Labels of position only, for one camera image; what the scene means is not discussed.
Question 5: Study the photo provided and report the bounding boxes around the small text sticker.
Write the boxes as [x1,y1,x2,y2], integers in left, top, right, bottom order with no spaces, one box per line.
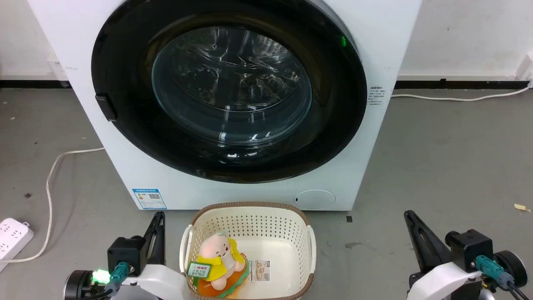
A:
[367,86,386,106]

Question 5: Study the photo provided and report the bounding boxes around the round black glass washer door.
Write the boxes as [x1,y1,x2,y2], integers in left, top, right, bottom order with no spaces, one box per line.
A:
[91,0,368,184]

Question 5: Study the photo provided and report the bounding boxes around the teal plug left gripper cable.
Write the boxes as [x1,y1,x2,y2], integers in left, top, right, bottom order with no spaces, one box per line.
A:
[83,261,130,300]

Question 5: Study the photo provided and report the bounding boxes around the blue energy label sticker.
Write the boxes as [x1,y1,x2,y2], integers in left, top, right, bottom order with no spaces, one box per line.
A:
[132,189,167,210]

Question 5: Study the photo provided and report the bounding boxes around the black rectangular plastic block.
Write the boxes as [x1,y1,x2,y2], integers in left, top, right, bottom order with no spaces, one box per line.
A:
[95,95,117,123]

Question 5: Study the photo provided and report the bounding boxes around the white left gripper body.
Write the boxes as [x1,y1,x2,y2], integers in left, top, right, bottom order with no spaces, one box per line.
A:
[121,264,191,300]

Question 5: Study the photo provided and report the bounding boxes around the round white filter cover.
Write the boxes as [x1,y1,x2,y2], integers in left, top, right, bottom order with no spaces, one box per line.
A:
[294,190,336,211]

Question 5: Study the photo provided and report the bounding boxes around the cream plastic laundry basket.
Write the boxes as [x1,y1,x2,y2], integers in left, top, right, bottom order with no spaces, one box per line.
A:
[179,202,317,300]

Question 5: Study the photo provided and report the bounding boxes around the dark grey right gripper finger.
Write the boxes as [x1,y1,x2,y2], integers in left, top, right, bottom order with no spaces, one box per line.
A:
[403,210,438,273]
[412,213,452,269]

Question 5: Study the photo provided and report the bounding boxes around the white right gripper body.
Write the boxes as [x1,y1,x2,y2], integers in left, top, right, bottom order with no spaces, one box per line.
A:
[408,262,484,300]

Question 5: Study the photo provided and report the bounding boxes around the teal plug right gripper cable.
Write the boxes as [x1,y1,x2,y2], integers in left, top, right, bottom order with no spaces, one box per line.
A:
[475,255,530,300]

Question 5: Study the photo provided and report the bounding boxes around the paper label sticker in basket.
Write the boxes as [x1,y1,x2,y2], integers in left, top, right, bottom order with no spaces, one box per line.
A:
[250,260,271,282]

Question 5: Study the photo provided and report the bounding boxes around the teal plug gripper cable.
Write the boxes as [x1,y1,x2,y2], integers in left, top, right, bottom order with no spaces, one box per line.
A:
[83,261,130,300]
[475,255,530,300]

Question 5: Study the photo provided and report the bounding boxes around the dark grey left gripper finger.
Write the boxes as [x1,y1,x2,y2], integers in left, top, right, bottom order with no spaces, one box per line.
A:
[148,213,166,268]
[141,212,164,267]

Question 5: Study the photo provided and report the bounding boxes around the white power cord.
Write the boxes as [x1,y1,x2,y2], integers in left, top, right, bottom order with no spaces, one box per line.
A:
[0,147,105,264]
[391,85,531,102]

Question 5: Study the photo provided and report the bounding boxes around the green doll hang tag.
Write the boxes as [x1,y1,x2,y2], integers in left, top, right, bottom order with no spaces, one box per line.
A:
[186,262,212,279]

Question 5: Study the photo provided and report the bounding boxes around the white power strip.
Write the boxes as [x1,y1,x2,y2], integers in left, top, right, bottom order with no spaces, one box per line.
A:
[0,218,35,272]

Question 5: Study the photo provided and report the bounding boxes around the white front-load washing machine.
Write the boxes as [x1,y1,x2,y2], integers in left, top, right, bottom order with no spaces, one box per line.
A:
[27,0,423,212]

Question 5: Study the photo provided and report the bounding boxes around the pink plush doll yellow jacket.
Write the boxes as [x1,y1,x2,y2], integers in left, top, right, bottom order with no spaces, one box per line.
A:
[194,231,250,298]

